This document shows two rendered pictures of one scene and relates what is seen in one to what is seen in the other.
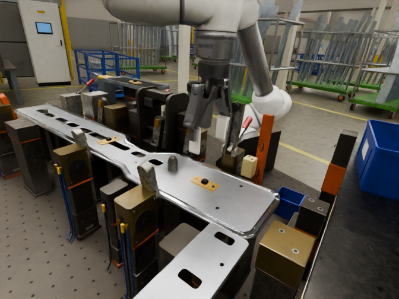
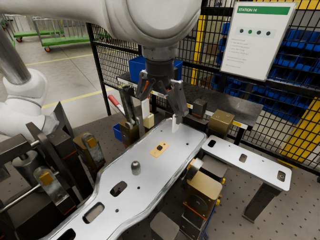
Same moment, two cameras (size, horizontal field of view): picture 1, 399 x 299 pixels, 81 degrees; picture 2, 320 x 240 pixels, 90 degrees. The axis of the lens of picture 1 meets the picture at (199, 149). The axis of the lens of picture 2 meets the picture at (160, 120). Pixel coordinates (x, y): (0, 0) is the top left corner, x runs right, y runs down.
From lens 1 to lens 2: 0.69 m
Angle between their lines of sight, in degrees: 73
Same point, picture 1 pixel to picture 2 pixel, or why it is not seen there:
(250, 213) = (189, 131)
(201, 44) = (172, 46)
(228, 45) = not seen: hidden behind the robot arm
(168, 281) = (249, 166)
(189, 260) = (233, 158)
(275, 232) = (219, 118)
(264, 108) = (37, 91)
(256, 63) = (11, 50)
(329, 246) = (212, 109)
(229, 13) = not seen: hidden behind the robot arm
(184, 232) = (207, 164)
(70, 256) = not seen: outside the picture
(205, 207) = (187, 149)
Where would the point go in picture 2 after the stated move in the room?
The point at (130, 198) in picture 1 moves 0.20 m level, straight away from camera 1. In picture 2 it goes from (209, 186) to (137, 207)
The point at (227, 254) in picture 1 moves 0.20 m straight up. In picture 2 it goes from (222, 143) to (237, 99)
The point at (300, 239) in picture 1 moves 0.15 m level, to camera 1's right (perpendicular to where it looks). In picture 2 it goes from (220, 113) to (213, 96)
